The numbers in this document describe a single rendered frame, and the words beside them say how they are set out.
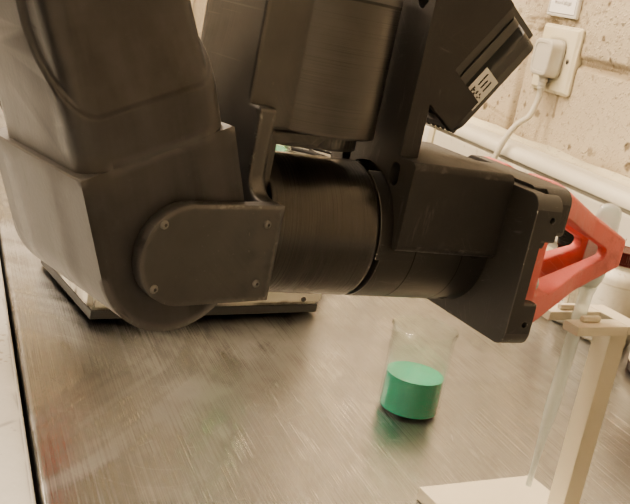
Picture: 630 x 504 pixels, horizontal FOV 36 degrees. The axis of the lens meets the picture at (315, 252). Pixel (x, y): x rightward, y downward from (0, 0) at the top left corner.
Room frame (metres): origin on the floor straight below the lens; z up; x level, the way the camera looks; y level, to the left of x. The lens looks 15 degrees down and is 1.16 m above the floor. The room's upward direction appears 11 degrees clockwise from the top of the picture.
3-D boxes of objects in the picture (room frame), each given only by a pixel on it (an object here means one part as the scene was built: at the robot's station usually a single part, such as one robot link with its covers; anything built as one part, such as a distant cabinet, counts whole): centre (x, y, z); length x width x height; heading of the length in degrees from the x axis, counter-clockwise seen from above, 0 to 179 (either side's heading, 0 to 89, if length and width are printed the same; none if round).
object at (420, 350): (0.60, -0.08, 0.93); 0.04 x 0.04 x 0.06
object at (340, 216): (0.38, 0.01, 1.07); 0.07 x 0.06 x 0.07; 120
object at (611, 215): (0.47, -0.14, 1.06); 0.01 x 0.01 x 0.04; 30
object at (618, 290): (0.84, -0.27, 0.94); 0.05 x 0.05 x 0.09
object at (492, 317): (0.41, -0.04, 1.06); 0.10 x 0.07 x 0.07; 30
